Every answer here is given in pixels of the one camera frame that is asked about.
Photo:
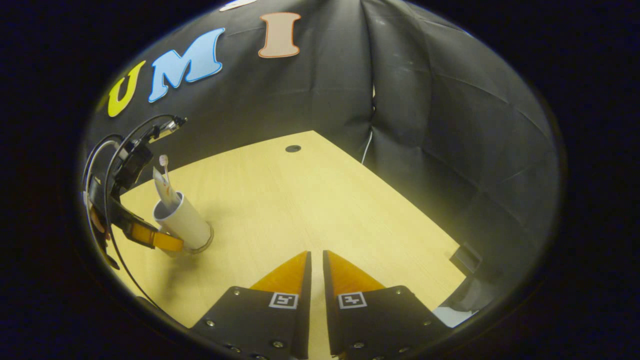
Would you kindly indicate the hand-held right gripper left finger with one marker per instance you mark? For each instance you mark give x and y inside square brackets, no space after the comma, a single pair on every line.
[260,320]

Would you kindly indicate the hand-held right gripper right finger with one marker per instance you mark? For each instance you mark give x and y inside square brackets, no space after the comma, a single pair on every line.
[380,320]

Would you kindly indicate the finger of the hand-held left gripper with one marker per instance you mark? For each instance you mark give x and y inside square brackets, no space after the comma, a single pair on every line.
[160,242]

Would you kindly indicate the white toothbrush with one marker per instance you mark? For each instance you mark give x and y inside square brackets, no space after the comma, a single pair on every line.
[163,161]

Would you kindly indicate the white toothpaste tube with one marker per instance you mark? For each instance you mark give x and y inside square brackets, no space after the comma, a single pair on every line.
[165,192]

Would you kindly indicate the round cork coaster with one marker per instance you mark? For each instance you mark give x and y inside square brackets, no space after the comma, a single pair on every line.
[207,244]

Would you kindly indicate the light wooden desktop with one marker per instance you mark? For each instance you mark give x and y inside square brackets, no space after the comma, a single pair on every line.
[300,200]

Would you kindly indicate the white sheet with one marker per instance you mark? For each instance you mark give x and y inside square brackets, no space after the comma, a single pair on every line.
[452,316]

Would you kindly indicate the dark rectangular box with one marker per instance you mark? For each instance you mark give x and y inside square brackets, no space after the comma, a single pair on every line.
[465,259]

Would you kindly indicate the black backdrop cloth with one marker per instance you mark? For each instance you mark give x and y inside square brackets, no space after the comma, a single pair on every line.
[450,125]

